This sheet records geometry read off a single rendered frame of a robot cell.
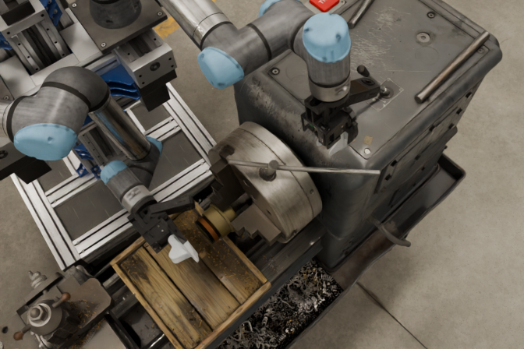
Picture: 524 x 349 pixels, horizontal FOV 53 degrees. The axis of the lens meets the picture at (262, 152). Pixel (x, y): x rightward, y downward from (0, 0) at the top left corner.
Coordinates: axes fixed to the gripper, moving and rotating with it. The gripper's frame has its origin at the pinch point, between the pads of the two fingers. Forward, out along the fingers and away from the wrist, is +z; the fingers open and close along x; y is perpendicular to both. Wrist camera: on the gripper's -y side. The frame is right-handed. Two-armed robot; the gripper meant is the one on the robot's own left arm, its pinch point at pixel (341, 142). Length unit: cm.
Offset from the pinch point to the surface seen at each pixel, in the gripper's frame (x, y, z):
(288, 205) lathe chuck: -4.5, 13.9, 15.5
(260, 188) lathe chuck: -9.9, 17.1, 10.1
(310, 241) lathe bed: -6.3, 8.3, 47.3
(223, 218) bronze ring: -15.8, 26.5, 20.0
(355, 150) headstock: -0.5, -5.0, 8.8
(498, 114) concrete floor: -21, -131, 133
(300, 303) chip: -3, 19, 73
